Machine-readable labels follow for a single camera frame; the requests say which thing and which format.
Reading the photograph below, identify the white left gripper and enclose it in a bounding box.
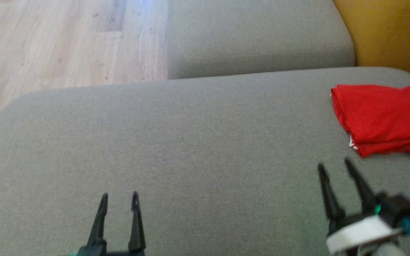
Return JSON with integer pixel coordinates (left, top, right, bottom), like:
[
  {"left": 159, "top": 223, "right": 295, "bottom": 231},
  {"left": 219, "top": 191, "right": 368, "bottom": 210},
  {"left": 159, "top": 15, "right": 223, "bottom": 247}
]
[{"left": 76, "top": 191, "right": 146, "bottom": 256}]

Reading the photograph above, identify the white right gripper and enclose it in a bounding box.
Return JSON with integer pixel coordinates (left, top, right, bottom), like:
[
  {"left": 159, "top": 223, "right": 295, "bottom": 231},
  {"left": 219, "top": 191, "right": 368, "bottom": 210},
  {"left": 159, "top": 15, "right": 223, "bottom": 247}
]
[{"left": 317, "top": 158, "right": 404, "bottom": 256}]

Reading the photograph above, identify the red white printed jersey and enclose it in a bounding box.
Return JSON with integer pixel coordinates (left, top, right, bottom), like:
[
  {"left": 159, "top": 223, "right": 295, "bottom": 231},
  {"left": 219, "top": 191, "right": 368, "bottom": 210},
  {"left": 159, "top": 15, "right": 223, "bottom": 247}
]
[{"left": 331, "top": 84, "right": 410, "bottom": 151}]

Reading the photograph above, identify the large grey sofa seat cushion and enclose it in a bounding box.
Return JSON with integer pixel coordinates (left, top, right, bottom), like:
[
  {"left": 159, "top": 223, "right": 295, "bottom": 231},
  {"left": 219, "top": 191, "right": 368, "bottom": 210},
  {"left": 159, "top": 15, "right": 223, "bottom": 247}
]
[{"left": 0, "top": 66, "right": 410, "bottom": 256}]

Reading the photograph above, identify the mustard yellow sofa backrest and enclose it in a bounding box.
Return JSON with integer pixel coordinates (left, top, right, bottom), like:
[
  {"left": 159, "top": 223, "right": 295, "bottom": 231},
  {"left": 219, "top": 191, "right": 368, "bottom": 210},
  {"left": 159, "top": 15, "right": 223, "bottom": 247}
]
[{"left": 333, "top": 0, "right": 410, "bottom": 90}]

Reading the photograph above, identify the small grey sofa cushion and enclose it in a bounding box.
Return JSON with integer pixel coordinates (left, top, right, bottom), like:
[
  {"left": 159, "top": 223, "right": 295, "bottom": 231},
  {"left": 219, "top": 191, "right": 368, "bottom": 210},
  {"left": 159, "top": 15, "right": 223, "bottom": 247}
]
[{"left": 168, "top": 0, "right": 356, "bottom": 79}]

